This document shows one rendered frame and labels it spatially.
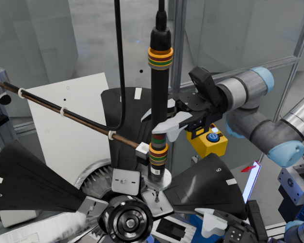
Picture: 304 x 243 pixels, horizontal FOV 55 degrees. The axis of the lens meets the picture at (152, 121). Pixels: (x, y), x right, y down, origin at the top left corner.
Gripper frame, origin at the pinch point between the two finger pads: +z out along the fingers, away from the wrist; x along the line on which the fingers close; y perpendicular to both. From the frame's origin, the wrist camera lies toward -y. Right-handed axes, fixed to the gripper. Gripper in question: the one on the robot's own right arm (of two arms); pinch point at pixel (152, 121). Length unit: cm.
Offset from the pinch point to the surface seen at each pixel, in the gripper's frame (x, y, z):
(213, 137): 18, 41, -41
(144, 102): 16.1, 8.9, -8.3
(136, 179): 4.0, 22.5, 2.0
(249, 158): 49, 138, -128
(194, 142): 24, 48, -38
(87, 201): 6.4, 24.6, 15.4
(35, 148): 75, 64, 18
